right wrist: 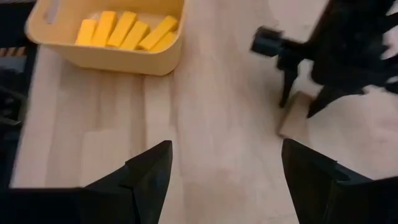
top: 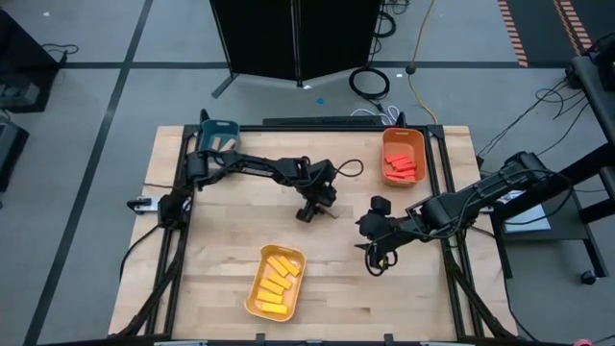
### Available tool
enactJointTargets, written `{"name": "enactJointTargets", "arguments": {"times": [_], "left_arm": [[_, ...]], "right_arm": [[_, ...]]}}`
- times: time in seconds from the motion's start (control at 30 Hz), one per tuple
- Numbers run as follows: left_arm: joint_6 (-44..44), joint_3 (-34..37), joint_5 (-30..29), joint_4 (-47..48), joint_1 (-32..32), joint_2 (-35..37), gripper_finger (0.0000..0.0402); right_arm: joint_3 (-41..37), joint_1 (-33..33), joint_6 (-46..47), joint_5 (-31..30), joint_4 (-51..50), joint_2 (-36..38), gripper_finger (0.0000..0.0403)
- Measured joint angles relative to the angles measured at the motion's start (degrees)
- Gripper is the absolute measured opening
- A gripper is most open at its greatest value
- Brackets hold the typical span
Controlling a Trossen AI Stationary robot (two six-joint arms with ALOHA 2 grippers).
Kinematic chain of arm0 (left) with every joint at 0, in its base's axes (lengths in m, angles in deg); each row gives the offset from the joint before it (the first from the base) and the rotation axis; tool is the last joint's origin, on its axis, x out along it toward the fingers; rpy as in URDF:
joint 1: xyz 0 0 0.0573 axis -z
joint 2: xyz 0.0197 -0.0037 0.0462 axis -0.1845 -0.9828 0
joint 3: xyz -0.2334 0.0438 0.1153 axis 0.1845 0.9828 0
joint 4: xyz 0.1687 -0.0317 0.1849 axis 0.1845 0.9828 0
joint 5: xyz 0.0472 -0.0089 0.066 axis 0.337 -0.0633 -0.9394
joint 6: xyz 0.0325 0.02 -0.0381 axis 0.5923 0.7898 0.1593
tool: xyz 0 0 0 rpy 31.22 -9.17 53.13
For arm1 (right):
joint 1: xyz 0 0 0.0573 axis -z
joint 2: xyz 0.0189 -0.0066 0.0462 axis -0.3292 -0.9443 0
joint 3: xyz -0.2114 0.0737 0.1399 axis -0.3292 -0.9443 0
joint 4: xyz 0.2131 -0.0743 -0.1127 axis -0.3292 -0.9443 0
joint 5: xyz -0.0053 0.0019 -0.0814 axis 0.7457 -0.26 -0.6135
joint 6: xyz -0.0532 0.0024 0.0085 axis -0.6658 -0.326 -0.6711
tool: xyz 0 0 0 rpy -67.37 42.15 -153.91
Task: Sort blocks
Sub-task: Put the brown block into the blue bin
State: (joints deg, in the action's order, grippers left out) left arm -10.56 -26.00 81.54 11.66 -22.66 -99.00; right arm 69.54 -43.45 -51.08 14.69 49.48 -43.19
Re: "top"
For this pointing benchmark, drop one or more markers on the yellow wooden block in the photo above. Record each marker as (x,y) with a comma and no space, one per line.
(277,266)
(274,308)
(269,297)
(272,287)
(280,280)
(289,265)

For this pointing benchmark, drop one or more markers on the orange plastic bin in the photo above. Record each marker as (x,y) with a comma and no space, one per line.
(403,139)

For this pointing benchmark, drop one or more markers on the long black bar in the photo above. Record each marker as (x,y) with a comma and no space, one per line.
(322,120)

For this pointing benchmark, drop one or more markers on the small red object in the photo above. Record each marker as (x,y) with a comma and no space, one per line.
(583,343)

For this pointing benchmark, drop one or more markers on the orange striped floor tape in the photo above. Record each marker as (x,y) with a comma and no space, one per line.
(574,26)
(514,33)

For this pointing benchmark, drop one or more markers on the large black cabinet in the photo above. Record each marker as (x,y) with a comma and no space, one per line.
(24,62)

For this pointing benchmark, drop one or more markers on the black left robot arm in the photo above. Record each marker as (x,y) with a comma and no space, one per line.
(259,168)

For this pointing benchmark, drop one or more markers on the teal plastic bin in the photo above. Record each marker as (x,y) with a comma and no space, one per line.
(218,127)

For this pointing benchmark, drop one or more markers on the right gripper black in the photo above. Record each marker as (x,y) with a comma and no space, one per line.
(384,226)

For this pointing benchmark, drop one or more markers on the black folding divider screen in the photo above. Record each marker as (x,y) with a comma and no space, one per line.
(259,38)

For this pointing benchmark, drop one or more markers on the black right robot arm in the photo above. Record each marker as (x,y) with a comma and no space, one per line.
(480,197)

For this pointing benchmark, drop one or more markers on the small black equipment box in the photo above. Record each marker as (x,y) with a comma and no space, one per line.
(12,154)

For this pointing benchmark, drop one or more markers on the black caster wheel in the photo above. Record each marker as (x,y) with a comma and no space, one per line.
(588,277)

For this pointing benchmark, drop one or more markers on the yellow plastic bin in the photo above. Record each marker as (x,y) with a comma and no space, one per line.
(295,288)

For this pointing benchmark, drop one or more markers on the black frame post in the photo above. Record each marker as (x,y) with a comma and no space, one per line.
(400,119)
(205,116)

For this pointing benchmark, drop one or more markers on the white paper sheet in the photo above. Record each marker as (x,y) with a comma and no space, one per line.
(528,223)

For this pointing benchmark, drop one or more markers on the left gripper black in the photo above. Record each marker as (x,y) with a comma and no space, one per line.
(319,182)

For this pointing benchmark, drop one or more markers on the black equipment stand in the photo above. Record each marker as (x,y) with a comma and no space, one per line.
(598,163)

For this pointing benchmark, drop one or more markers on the black aluminium table frame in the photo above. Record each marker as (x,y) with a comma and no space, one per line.
(312,129)

